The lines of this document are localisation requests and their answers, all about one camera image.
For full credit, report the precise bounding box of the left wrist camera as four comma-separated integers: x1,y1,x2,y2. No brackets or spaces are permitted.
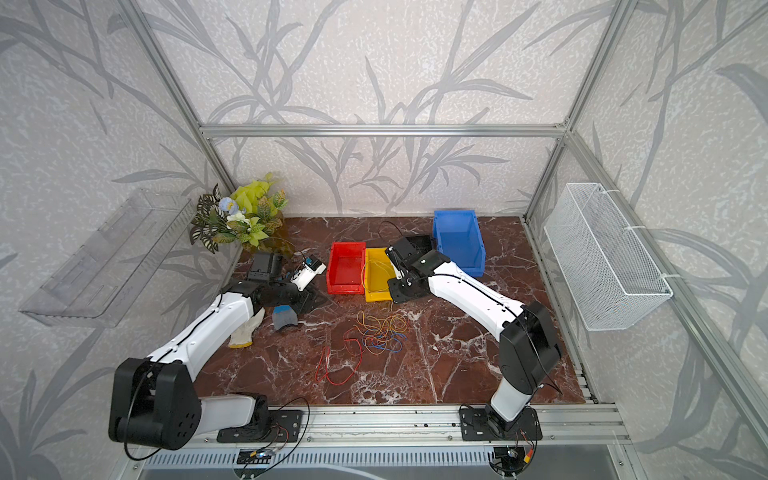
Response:
290,255,327,292

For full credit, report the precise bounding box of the red plastic bin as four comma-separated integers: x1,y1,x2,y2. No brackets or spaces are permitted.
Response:
326,242,366,295

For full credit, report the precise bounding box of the artificial plant in vase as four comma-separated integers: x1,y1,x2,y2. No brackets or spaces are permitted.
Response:
189,172,296,256

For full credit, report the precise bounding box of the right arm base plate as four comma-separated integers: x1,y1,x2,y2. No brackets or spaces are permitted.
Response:
458,404,543,442

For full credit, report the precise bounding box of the black plastic bin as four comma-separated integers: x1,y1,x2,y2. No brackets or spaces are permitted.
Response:
405,234,434,254

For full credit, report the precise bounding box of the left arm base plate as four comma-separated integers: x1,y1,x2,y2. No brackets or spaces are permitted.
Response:
216,409,304,444

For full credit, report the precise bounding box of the blue plastic bin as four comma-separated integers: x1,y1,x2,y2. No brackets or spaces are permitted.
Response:
433,210,486,277

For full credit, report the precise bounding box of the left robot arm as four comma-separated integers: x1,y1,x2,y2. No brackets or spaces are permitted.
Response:
108,253,326,450

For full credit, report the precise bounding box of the aluminium front rail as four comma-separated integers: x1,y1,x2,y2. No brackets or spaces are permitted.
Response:
124,403,631,450

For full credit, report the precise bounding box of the blue grey work glove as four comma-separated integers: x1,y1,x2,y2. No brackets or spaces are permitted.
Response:
272,305,298,332

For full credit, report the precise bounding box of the white knit work glove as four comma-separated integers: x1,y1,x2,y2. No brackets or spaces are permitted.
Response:
228,308,265,349

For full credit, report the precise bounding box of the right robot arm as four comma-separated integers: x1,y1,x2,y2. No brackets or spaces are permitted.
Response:
385,237,563,440

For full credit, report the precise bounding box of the yellow plastic bin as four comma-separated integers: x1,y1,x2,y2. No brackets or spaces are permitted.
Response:
363,248,396,303

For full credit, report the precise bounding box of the white wire mesh basket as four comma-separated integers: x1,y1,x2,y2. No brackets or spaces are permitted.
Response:
544,183,673,332

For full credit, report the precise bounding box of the clear plastic wall shelf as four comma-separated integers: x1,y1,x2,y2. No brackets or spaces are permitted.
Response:
19,189,195,328

